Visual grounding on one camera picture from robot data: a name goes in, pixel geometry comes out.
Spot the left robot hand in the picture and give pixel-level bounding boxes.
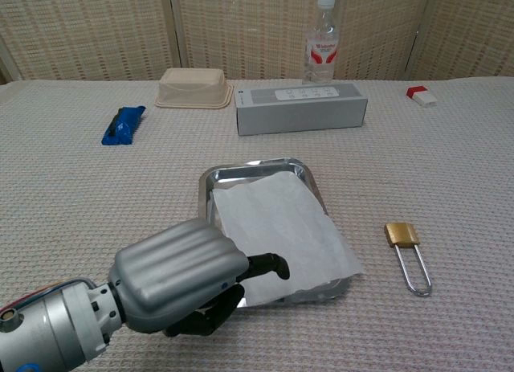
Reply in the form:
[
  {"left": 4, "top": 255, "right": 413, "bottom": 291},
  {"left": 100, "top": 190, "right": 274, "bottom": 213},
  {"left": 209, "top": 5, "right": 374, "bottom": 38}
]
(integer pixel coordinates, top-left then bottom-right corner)
[{"left": 107, "top": 218, "right": 291, "bottom": 337}]

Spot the white paper napkin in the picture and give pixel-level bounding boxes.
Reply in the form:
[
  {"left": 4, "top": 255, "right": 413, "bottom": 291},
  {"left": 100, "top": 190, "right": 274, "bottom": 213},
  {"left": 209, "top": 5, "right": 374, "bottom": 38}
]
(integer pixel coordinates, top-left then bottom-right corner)
[{"left": 211, "top": 171, "right": 365, "bottom": 305}]

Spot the silver metal tray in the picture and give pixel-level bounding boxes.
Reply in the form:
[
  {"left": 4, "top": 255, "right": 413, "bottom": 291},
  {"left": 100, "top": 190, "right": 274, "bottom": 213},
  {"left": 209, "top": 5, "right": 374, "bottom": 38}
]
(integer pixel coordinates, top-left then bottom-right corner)
[{"left": 198, "top": 157, "right": 354, "bottom": 309}]

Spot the grey rectangular speaker box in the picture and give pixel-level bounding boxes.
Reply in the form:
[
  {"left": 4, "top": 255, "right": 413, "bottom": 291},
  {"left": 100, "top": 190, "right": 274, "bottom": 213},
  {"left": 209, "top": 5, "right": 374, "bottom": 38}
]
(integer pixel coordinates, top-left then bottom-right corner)
[{"left": 235, "top": 81, "right": 369, "bottom": 137}]

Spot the blue snack packet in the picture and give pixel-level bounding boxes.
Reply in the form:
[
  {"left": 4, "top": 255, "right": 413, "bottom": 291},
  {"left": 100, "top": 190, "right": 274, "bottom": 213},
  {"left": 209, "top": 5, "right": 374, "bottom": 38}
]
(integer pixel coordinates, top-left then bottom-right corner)
[{"left": 100, "top": 105, "right": 147, "bottom": 147}]

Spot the beige plastic food container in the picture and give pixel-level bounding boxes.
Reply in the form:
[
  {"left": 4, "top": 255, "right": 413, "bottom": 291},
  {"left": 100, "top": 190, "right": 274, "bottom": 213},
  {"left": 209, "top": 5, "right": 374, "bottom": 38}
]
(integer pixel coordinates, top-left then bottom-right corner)
[{"left": 154, "top": 67, "right": 235, "bottom": 110}]

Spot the brass long-shackle padlock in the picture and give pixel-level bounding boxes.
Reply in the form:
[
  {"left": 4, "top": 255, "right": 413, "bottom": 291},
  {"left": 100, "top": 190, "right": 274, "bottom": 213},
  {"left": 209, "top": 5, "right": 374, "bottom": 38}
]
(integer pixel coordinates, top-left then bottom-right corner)
[{"left": 383, "top": 222, "right": 434, "bottom": 297}]

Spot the beige woven folding screen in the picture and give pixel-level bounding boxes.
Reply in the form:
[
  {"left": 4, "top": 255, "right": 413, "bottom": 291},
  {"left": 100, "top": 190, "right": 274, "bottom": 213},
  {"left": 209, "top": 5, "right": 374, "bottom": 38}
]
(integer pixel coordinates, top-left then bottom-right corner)
[{"left": 0, "top": 0, "right": 514, "bottom": 84}]

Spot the cream woven tablecloth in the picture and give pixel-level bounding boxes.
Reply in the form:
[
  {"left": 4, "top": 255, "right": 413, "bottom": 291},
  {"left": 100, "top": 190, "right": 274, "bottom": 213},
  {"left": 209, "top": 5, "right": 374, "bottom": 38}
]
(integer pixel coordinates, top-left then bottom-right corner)
[{"left": 0, "top": 77, "right": 514, "bottom": 372}]

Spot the clear plastic water bottle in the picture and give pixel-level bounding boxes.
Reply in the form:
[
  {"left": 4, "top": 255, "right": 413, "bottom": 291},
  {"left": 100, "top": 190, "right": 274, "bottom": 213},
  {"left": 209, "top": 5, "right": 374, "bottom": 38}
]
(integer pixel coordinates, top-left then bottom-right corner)
[{"left": 301, "top": 0, "right": 339, "bottom": 85}]

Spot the small red white box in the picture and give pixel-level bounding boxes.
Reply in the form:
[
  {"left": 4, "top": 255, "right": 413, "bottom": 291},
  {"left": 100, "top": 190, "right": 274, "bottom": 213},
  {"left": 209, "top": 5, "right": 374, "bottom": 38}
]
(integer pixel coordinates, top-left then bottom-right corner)
[{"left": 405, "top": 85, "right": 438, "bottom": 108}]

